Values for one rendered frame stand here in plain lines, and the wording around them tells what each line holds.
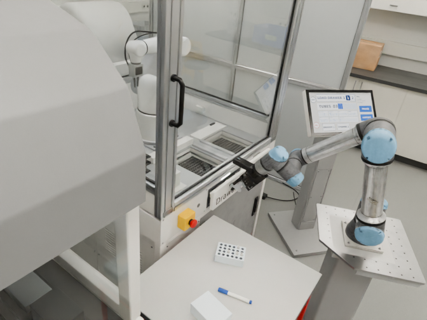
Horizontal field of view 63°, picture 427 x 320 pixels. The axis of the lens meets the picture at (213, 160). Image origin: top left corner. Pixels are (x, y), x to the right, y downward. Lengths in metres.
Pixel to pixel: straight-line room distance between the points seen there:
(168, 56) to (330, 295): 1.47
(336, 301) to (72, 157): 1.68
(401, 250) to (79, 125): 1.62
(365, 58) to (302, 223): 2.35
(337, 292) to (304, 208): 0.97
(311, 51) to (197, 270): 2.11
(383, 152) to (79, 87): 1.07
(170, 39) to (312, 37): 2.04
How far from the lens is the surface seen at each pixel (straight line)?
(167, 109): 1.21
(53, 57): 0.73
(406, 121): 4.43
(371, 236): 1.63
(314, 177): 2.67
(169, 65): 1.16
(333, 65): 3.03
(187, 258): 1.56
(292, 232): 2.92
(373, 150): 1.40
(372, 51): 4.55
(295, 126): 3.26
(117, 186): 0.77
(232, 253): 1.56
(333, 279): 1.96
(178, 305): 1.41
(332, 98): 2.46
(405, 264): 1.88
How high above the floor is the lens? 1.89
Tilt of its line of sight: 31 degrees down
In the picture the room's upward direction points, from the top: 7 degrees clockwise
